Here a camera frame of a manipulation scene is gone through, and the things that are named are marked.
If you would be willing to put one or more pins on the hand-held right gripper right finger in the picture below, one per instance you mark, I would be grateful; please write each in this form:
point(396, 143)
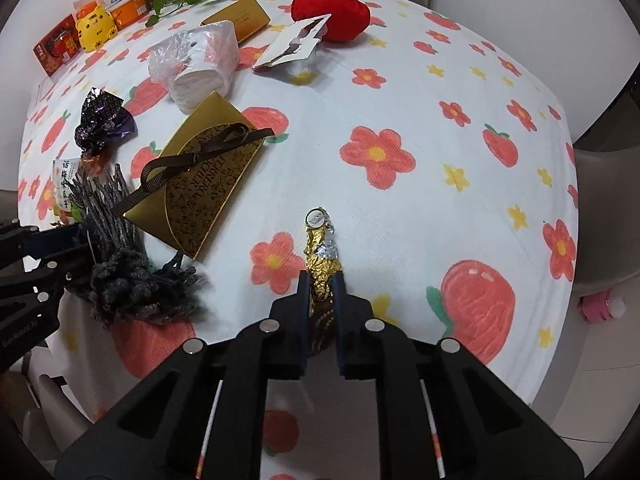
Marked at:
point(340, 315)

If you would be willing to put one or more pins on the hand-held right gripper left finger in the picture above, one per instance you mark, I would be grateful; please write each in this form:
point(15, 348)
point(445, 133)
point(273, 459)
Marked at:
point(302, 305)

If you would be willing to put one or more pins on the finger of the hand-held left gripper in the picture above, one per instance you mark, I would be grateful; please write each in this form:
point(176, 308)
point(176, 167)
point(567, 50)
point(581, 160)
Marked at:
point(50, 272)
point(55, 241)

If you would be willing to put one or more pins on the gold foil wrapper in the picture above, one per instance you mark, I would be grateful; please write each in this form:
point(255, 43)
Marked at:
point(320, 265)

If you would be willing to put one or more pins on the white plastic tray with film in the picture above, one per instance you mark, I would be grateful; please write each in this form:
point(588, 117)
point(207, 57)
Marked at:
point(290, 42)

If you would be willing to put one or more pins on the white printed snack packet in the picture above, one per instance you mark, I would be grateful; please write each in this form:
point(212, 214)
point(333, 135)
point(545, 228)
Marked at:
point(65, 180)

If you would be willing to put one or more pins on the dried lavender bundle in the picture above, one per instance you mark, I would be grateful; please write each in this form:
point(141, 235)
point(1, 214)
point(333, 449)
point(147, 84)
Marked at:
point(125, 270)

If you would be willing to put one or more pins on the grey dining chair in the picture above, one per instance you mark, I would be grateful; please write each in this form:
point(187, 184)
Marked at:
point(610, 210)
point(30, 425)

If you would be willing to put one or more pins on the floral white tablecloth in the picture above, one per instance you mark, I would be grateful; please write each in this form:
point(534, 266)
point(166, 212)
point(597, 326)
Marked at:
point(400, 210)

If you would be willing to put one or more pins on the purple foil wrapper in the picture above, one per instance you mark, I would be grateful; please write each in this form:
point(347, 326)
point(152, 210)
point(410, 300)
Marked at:
point(102, 117)

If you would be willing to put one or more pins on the gold gift box with ribbon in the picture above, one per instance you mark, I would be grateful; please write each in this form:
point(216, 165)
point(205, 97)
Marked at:
point(215, 180)

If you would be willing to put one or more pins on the red printed box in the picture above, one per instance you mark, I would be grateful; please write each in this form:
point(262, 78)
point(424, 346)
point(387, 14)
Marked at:
point(55, 45)

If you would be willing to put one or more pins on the yellow tiger figurine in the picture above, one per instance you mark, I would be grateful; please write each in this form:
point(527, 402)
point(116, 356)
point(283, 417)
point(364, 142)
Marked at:
point(95, 27)

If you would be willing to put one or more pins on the plastic wrapped tissue roll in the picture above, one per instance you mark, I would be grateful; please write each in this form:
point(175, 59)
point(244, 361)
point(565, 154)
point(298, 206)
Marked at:
point(200, 75)

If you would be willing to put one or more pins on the small orange box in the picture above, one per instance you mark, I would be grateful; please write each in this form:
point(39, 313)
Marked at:
point(87, 7)

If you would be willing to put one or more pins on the orange round tin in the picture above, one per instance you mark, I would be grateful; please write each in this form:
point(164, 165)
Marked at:
point(127, 14)

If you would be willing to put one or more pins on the pink bottle on floor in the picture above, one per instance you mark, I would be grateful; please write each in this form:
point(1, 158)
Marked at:
point(597, 307)

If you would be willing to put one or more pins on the flat gold box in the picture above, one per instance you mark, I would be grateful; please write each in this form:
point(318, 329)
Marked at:
point(245, 15)

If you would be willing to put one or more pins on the red cloth pouch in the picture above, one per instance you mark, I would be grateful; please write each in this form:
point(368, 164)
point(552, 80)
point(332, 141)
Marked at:
point(340, 10)

